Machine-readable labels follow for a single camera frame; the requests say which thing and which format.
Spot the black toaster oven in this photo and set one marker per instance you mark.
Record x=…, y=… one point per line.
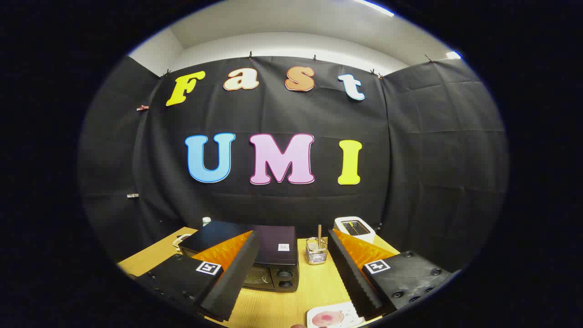
x=273, y=237

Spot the white bread toaster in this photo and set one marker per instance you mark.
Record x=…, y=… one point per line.
x=360, y=234

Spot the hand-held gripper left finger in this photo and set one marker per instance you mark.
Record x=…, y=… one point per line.
x=227, y=287

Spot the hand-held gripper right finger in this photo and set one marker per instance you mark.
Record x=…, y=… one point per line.
x=353, y=278

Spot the black backdrop cloth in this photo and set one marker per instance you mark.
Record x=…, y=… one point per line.
x=410, y=159

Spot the white bottle with green cap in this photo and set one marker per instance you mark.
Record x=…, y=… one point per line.
x=206, y=222

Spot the pink round ham slice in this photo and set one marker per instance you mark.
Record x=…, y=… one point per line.
x=328, y=319

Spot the wooden stick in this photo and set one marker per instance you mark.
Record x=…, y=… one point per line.
x=319, y=232

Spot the white rectangular plate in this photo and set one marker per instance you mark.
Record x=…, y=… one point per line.
x=348, y=314

